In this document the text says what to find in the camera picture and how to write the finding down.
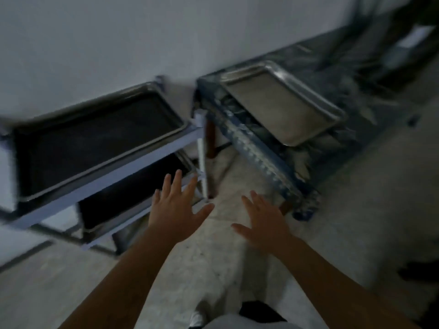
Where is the table with blue patterned cloth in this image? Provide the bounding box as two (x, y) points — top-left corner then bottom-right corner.
(193, 24), (423, 222)

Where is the person's grey shirt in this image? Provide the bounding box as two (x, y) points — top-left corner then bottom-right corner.
(202, 314), (304, 329)

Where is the dark furniture frame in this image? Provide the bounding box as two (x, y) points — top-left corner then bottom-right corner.
(317, 0), (439, 94)

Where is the person's right forearm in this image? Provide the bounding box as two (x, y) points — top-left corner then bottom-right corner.
(274, 236), (422, 329)

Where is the person's dark trouser leg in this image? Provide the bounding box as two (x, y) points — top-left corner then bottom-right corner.
(238, 300), (287, 323)

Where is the silver metal baking tray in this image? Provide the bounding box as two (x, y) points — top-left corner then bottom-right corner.
(219, 60), (348, 147)

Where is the person's right hand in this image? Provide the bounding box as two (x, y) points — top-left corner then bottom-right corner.
(231, 190), (293, 258)

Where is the white metal shelf rack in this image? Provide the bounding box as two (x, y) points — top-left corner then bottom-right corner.
(0, 75), (210, 259)

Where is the person's left forearm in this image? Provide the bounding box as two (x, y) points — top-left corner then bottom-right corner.
(58, 233), (176, 329)

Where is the small dark baking tray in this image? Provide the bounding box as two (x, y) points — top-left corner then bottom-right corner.
(77, 151), (198, 242)

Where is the person's left hand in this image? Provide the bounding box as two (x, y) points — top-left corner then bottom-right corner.
(147, 169), (215, 244)

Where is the person's white shoe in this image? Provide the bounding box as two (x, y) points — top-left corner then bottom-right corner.
(188, 301), (210, 329)

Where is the large dark baking tray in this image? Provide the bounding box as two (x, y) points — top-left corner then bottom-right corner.
(12, 82), (190, 203)

